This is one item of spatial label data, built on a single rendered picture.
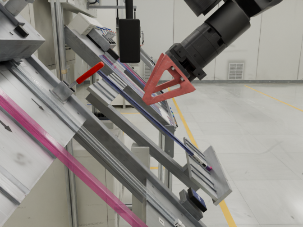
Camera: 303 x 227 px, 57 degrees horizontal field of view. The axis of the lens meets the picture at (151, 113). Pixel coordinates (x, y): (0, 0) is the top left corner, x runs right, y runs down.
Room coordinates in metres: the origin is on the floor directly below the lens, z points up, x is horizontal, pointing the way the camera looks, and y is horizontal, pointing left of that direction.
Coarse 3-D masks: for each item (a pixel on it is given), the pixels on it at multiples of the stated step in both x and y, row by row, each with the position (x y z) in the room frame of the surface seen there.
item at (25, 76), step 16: (16, 64) 0.46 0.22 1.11; (32, 80) 0.46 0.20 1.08; (48, 96) 0.46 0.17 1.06; (64, 112) 0.46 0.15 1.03; (80, 128) 0.46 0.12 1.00; (96, 144) 0.46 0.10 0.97; (112, 160) 0.46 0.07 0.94; (128, 176) 0.46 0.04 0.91; (144, 192) 0.46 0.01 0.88; (160, 208) 0.46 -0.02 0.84; (176, 224) 0.46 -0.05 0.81
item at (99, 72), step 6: (96, 72) 0.88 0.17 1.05; (102, 72) 0.89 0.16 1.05; (108, 78) 0.88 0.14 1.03; (114, 84) 0.88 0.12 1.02; (120, 90) 0.88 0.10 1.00; (126, 96) 0.88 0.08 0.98; (132, 102) 0.88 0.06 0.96; (138, 108) 0.88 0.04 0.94; (144, 114) 0.88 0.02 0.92; (150, 114) 0.88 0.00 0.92; (156, 120) 0.88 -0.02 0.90; (162, 126) 0.87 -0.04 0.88; (168, 132) 0.87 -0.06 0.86; (174, 138) 0.87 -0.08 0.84; (180, 144) 0.87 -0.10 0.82; (186, 150) 0.87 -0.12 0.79; (210, 168) 0.87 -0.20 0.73
